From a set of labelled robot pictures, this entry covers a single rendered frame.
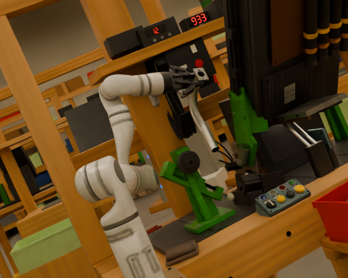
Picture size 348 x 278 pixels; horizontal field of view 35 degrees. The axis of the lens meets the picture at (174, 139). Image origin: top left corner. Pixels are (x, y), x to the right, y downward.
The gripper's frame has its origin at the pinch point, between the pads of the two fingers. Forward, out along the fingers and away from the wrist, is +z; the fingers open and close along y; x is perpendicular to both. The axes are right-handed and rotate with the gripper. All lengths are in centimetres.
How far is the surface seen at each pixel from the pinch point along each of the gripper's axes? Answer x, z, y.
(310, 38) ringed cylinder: -29.7, 25.0, -12.9
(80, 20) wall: 657, 260, 738
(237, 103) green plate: 0.7, 11.0, -12.2
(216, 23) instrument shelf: -1.0, 19.6, 25.7
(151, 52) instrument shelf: 6.7, -7.7, 20.4
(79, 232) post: 54, -40, -22
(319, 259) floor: 157, 130, -30
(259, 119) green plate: 0.2, 15.9, -20.5
